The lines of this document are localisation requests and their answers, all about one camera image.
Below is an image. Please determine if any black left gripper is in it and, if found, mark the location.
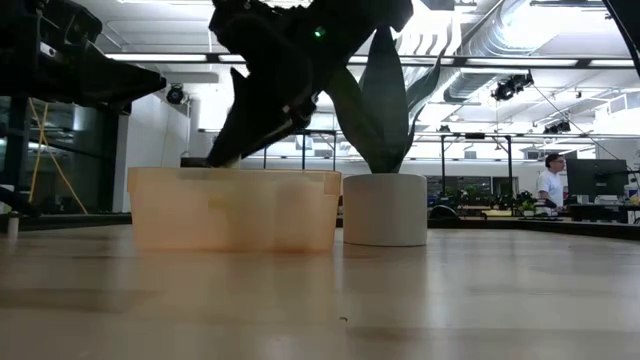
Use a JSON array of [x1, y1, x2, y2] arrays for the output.
[[0, 0, 168, 116]]

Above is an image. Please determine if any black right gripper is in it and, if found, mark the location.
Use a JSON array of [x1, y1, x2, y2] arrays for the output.
[[206, 0, 374, 169]]

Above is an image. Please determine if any orange translucent plastic basket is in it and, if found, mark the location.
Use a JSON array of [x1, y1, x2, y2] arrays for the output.
[[126, 166, 343, 253]]

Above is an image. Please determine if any green snake plant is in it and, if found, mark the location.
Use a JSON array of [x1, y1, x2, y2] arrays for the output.
[[324, 24, 444, 175]]

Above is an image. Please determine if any white round plant pot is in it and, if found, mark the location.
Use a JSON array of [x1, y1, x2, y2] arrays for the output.
[[342, 172, 429, 248]]

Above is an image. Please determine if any black office chair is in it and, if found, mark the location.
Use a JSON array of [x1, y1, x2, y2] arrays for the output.
[[428, 203, 460, 220]]

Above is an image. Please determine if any small green potted plant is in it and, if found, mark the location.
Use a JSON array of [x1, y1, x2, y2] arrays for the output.
[[513, 190, 540, 217]]

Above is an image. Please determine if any person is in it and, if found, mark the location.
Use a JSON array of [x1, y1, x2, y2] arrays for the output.
[[536, 153, 569, 211]]

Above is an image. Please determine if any black office desk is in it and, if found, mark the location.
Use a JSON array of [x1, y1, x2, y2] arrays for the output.
[[567, 202, 640, 225]]

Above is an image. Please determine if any black table frame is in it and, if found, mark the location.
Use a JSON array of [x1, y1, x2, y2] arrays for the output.
[[260, 128, 339, 172]]

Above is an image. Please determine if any long ceiling light rail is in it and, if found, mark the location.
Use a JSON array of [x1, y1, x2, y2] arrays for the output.
[[102, 52, 640, 69]]

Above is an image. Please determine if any yellow cable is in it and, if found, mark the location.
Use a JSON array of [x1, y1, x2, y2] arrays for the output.
[[27, 98, 50, 204], [28, 98, 90, 216]]

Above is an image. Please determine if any small white post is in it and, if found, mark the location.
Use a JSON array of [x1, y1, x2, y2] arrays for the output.
[[5, 210, 21, 241]]

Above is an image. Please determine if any silver spiral ventilation duct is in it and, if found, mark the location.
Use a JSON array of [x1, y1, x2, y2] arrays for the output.
[[442, 0, 539, 104]]

